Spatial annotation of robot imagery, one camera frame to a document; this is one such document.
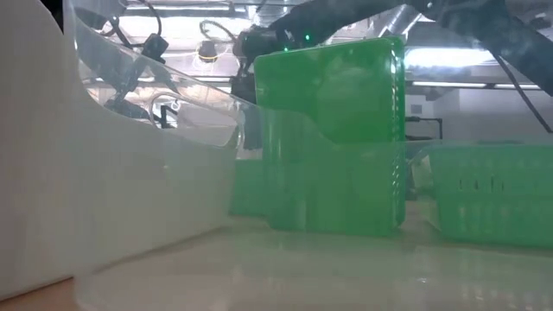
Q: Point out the green slotted plastic basket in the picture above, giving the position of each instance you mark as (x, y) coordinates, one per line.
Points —
(328, 95)
(497, 203)

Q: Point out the clear plastic basket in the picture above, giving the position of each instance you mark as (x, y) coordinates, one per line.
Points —
(302, 268)

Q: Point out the white plastic basket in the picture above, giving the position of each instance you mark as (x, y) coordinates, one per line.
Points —
(52, 173)

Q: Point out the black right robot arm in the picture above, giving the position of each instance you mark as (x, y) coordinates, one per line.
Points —
(518, 47)

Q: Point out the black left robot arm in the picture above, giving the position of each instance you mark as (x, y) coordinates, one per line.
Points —
(154, 46)

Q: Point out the long ceiling light strip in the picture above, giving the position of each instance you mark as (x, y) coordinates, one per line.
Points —
(453, 84)

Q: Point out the silver ceiling air duct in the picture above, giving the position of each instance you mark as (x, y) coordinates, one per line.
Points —
(395, 21)

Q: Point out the black metal background frame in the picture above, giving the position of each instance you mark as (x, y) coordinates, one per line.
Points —
(425, 119)

